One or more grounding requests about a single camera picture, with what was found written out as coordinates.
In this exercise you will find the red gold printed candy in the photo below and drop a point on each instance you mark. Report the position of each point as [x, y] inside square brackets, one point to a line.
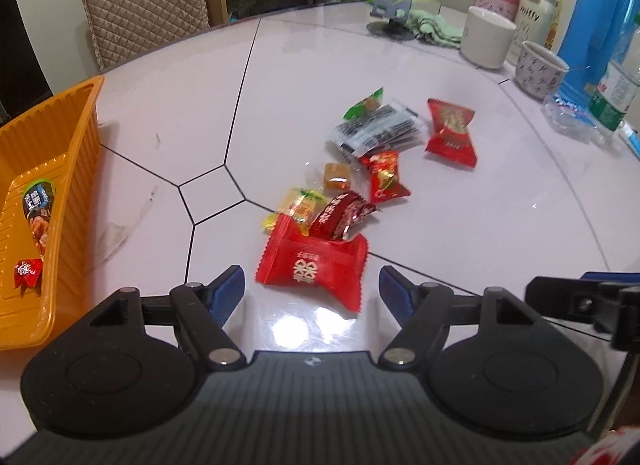
[387, 177]

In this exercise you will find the small red wrapped candy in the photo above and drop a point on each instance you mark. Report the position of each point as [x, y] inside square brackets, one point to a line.
[27, 276]

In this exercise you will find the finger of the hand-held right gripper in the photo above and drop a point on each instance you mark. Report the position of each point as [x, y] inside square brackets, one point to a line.
[555, 297]
[607, 277]

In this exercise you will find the blue plastic jug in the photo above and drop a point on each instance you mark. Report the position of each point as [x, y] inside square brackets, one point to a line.
[595, 20]

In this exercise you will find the dark printed snack packet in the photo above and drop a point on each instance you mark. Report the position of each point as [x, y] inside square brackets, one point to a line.
[39, 215]

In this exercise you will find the clear plastic box blue label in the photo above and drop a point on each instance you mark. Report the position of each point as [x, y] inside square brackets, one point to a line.
[565, 115]

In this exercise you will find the dark red foil candy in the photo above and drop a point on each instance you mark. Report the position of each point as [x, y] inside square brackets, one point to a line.
[340, 217]

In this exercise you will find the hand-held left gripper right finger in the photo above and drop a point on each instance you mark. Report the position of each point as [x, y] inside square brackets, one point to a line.
[395, 291]

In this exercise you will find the yellow candy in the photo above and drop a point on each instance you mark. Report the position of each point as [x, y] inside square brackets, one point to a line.
[297, 207]

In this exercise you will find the orange plastic basket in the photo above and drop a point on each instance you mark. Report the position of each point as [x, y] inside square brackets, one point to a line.
[75, 170]

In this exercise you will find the green towel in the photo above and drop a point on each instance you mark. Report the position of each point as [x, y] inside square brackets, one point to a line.
[432, 27]

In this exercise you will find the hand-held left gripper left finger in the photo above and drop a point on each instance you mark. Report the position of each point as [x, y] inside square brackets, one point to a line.
[227, 291]

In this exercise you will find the black white snack packet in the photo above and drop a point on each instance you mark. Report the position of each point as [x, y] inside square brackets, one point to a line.
[385, 140]
[372, 122]

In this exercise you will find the amber candy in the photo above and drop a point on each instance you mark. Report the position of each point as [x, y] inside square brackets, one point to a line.
[336, 177]

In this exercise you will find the plain white cup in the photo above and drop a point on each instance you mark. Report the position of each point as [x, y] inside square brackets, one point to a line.
[485, 42]

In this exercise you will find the red patterned cloth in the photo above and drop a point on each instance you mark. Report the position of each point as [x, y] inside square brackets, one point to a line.
[607, 450]

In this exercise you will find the beige quilted chair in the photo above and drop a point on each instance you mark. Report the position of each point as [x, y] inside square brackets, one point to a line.
[145, 0]

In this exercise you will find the white thermos bottle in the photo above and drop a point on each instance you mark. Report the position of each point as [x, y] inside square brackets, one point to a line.
[532, 20]

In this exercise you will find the red gold date snack packet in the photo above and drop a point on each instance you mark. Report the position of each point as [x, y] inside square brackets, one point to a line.
[452, 132]

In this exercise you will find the grey phone stand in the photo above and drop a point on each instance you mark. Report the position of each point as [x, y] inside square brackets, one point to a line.
[392, 2]

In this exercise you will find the green candy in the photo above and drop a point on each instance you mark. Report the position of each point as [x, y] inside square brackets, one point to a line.
[367, 104]

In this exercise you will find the green label plastic bottle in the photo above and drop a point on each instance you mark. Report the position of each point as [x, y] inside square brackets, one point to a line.
[612, 100]

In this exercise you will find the large red white-print snack packet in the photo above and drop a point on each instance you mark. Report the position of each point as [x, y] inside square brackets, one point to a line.
[312, 270]

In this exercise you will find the white patterned cup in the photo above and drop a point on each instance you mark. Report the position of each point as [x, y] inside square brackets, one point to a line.
[537, 75]

